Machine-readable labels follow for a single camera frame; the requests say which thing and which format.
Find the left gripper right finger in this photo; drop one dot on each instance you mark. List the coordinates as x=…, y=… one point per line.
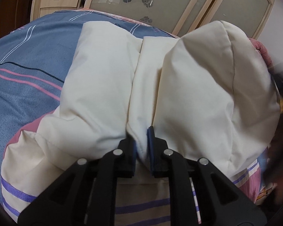
x=200, y=194

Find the pink fluffy blanket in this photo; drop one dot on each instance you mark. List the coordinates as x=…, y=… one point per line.
x=263, y=52

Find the pink and white hooded jacket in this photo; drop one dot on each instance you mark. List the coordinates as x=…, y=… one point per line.
x=208, y=94

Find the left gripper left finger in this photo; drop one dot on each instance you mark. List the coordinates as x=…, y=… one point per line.
x=85, y=194

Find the floral mattress pad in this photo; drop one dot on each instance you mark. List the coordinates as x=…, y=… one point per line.
x=265, y=189

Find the blue patterned bed sheet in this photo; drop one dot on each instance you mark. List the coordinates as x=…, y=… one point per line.
x=34, y=62

